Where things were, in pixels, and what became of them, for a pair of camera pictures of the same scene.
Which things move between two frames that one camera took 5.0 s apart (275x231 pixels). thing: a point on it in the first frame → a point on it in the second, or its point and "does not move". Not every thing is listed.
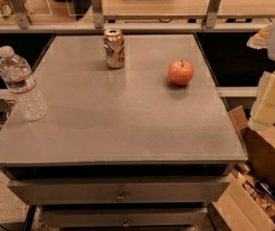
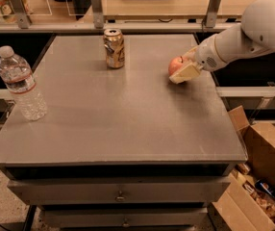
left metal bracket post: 18,5 does not move
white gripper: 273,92 → 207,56
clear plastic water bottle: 17,75 does not move
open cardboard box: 257,194 does not move
